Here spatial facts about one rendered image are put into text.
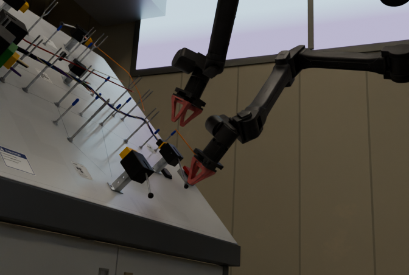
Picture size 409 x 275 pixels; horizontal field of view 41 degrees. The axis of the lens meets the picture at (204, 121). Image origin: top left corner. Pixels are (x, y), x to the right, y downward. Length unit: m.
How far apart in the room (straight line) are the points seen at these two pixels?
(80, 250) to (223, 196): 2.21
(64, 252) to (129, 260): 0.22
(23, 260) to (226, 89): 2.63
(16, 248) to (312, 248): 2.30
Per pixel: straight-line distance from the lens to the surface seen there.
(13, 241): 1.09
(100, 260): 1.28
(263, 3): 3.76
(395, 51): 1.82
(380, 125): 3.30
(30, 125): 1.28
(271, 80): 1.83
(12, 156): 1.11
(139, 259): 1.40
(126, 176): 1.33
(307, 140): 3.32
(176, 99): 1.68
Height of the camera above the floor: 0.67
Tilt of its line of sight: 19 degrees up
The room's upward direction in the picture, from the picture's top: 3 degrees clockwise
